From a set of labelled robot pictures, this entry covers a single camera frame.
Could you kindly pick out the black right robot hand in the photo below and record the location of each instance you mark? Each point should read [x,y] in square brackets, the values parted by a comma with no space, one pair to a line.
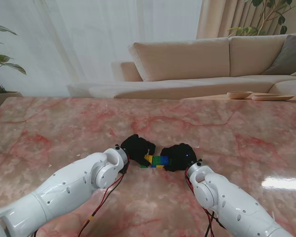
[182,156]

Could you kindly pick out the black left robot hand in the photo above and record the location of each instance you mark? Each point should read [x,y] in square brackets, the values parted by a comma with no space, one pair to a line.
[136,148]

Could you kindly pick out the yellow toy brick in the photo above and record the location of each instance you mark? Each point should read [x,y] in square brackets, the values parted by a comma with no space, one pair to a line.
[160,166]
[149,159]

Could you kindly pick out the blue toy brick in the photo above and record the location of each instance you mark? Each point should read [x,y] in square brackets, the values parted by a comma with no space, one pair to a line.
[165,159]
[152,166]

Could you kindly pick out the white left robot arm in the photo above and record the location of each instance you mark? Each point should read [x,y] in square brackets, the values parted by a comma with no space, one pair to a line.
[64,190]

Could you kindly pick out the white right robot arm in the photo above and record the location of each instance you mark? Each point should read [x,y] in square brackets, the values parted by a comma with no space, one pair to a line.
[227,197]

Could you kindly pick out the wooden bowl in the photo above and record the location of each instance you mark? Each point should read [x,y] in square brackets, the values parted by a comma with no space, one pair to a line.
[239,95]

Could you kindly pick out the beige sofa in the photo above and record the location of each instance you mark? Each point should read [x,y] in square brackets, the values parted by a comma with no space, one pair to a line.
[182,59]

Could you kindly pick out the shallow wooden plate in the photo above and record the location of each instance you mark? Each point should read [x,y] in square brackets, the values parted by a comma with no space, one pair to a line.
[271,97]

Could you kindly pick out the white sheer curtain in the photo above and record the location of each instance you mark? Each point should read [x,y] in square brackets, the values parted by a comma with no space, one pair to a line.
[88,37]

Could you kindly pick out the beige curtain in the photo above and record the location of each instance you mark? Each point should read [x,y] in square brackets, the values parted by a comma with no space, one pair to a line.
[212,19]

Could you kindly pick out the grey plant pot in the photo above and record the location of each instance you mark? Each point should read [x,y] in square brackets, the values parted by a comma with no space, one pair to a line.
[2,98]

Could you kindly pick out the grey cushion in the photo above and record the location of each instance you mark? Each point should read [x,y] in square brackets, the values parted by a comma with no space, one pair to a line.
[288,56]

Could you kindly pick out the green leafy potted plant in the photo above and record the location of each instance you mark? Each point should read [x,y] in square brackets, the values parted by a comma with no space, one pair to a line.
[5,58]

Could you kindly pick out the tall leafy tree plant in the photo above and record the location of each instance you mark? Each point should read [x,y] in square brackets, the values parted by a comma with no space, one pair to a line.
[283,30]

